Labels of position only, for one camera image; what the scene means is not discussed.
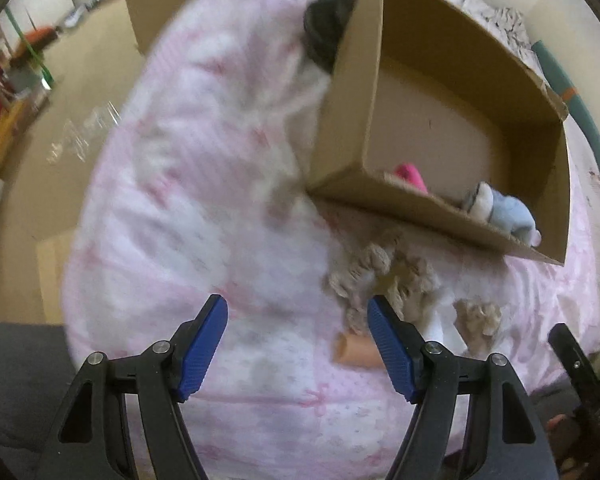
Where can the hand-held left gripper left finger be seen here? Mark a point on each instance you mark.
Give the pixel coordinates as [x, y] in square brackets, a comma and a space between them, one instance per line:
[200, 355]

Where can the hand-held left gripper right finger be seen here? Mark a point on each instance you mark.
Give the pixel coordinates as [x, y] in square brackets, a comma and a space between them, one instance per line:
[392, 350]

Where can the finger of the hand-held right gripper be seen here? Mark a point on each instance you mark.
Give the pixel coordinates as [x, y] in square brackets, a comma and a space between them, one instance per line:
[577, 365]

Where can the brown tube toy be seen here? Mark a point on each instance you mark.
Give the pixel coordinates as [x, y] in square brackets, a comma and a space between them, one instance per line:
[355, 351]

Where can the cream fluffy sock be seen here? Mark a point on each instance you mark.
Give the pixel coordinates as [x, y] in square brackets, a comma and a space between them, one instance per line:
[367, 265]

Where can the cardboard box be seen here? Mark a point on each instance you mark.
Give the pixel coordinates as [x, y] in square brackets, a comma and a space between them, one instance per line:
[155, 5]
[350, 135]

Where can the flat cardboard sheet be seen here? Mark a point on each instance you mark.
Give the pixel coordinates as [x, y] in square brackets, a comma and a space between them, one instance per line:
[55, 280]

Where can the light blue plush towel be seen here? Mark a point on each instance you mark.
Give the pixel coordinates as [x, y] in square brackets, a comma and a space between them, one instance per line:
[512, 215]

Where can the pink bow printed blanket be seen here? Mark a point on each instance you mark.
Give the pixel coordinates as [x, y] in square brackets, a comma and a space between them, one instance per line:
[205, 185]

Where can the grey white sock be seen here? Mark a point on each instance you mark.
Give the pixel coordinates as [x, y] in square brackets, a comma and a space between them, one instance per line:
[477, 200]

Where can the pink plastic toy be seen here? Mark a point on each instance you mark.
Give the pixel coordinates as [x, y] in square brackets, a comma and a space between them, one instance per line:
[412, 175]

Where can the dark grey cloth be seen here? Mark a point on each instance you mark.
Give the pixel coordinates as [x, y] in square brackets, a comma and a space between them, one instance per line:
[15, 385]

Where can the clear plastic wrap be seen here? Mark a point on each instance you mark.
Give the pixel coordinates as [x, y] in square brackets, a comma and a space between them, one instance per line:
[80, 132]

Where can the teal rolled mat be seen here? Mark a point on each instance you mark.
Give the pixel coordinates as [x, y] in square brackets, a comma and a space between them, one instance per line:
[577, 100]

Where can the grey bucket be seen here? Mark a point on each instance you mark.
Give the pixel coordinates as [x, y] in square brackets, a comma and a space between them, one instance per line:
[25, 77]

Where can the dark striped cloth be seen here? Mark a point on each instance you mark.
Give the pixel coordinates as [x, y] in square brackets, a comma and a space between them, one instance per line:
[325, 25]

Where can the green mop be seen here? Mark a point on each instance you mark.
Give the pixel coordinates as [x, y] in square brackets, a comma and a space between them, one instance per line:
[32, 52]

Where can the cardboard box on floor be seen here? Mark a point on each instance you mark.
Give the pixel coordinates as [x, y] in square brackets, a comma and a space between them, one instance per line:
[155, 5]

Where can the red and black tool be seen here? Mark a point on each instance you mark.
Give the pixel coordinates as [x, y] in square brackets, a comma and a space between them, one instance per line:
[42, 35]

